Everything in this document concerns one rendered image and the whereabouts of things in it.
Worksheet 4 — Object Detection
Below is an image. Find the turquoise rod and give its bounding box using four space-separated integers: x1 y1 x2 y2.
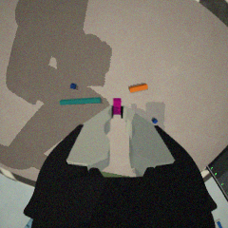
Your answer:
60 97 101 105

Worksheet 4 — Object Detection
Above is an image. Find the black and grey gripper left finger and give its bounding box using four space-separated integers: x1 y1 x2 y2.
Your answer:
24 105 113 219

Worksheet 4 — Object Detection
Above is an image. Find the orange rod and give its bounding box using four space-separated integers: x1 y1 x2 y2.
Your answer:
129 84 148 93

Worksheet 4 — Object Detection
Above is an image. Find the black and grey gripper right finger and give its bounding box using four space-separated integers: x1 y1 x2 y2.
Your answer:
121 105 217 212

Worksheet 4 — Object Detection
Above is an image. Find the magenta rod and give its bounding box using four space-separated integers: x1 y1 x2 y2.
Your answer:
113 98 122 115

